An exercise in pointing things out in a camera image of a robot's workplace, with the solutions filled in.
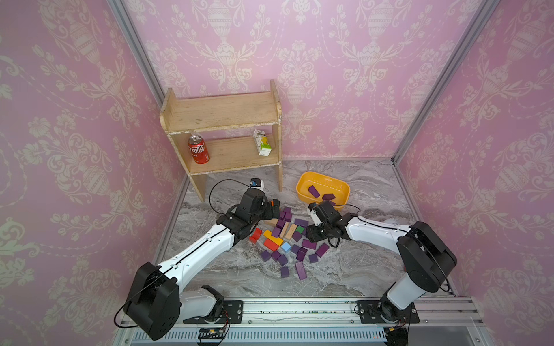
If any yellow plastic storage bin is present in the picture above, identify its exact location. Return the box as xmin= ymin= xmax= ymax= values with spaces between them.
xmin=296 ymin=172 xmax=351 ymax=210

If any purple long front brick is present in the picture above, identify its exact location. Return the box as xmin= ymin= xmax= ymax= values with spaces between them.
xmin=295 ymin=262 xmax=307 ymax=281

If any red cola can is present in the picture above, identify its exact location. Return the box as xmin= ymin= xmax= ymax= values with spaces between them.
xmin=188 ymin=133 xmax=210 ymax=164

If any light blue wooden brick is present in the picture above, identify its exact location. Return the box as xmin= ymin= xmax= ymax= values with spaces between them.
xmin=281 ymin=242 xmax=291 ymax=252

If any white green juice carton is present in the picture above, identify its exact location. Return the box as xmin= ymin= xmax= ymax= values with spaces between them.
xmin=252 ymin=130 xmax=272 ymax=157

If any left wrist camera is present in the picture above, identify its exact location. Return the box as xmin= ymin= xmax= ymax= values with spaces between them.
xmin=250 ymin=178 xmax=264 ymax=190

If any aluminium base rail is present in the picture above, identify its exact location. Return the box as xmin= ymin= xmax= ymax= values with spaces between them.
xmin=114 ymin=297 xmax=494 ymax=345

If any purple flat brick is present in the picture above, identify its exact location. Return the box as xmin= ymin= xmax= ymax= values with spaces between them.
xmin=294 ymin=219 xmax=310 ymax=228

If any wooden two-tier shelf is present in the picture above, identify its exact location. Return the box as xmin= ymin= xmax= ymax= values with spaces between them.
xmin=160 ymin=79 xmax=284 ymax=202

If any natural wood long brick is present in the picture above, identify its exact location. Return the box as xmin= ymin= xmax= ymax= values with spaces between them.
xmin=284 ymin=223 xmax=297 ymax=240

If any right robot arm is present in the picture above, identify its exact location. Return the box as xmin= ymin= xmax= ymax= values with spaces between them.
xmin=306 ymin=201 xmax=457 ymax=323

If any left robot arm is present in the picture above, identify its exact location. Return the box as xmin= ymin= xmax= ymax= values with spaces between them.
xmin=120 ymin=187 xmax=281 ymax=341

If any red flat wooden brick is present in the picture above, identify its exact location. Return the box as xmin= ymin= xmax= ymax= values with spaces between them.
xmin=263 ymin=239 xmax=280 ymax=252

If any yellow wooden brick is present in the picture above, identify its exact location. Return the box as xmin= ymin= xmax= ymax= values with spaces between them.
xmin=263 ymin=230 xmax=284 ymax=246

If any purple slanted right brick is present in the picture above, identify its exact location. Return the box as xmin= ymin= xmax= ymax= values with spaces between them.
xmin=315 ymin=243 xmax=330 ymax=258

